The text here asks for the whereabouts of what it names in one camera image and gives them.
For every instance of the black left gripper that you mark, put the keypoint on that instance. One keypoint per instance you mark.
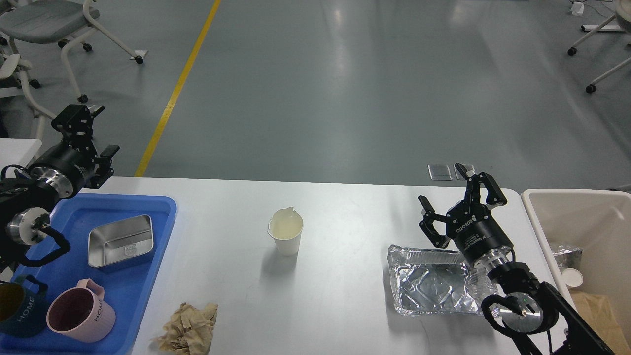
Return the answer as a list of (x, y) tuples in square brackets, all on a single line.
[(70, 166)]

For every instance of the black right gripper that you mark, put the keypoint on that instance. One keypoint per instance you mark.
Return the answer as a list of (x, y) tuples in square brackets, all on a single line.
[(469, 224)]

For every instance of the stainless steel rectangular tray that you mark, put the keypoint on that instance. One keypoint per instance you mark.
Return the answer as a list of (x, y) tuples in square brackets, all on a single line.
[(121, 244)]

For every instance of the pink ribbed mug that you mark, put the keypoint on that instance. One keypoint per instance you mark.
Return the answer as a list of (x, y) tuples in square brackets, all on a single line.
[(82, 313)]

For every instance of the dark blue mug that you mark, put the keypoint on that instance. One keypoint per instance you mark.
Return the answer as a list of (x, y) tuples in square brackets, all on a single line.
[(23, 307)]

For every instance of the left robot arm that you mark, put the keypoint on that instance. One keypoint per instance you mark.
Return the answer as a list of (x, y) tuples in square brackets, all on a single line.
[(27, 236)]

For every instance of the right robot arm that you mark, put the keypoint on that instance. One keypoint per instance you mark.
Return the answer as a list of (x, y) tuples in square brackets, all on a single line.
[(527, 305)]

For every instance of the right metal floor plate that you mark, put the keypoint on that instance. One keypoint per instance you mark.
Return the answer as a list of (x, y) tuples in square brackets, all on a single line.
[(464, 170)]

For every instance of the metal floor plate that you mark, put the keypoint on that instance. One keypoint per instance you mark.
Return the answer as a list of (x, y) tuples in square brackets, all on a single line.
[(464, 170), (440, 172)]

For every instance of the left metal floor plate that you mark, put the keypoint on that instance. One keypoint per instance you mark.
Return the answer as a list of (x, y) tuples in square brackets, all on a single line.
[(440, 172)]

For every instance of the small white side table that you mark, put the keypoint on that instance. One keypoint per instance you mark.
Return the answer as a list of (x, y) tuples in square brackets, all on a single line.
[(18, 151)]

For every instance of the aluminium foil container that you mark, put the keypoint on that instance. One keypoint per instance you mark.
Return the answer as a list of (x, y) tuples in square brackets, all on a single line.
[(436, 281)]

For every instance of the crumpled foil in bin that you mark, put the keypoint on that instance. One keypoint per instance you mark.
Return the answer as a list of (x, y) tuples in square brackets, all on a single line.
[(566, 255)]

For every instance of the small white cup in bin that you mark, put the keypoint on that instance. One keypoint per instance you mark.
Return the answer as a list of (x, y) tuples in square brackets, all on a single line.
[(572, 277)]

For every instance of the grey office chair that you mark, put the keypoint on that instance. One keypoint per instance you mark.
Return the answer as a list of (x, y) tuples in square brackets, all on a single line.
[(55, 21)]

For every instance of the beige plastic waste bin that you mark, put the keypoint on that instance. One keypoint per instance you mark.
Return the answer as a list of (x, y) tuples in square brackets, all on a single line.
[(598, 222)]

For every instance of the blue plastic tray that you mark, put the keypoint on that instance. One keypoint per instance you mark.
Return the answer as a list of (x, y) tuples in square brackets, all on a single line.
[(127, 289)]

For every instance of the brown paper bag in bin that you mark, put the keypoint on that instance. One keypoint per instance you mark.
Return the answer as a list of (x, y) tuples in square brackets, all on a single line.
[(597, 311)]

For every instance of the white paper cup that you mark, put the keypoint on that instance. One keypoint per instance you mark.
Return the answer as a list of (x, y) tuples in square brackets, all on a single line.
[(285, 228)]

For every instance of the crumpled brown paper napkin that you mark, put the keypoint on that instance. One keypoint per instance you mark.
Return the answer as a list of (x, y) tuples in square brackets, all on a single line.
[(189, 331)]

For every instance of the white chair frame left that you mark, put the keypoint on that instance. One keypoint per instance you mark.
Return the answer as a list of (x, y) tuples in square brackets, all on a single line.
[(14, 67)]

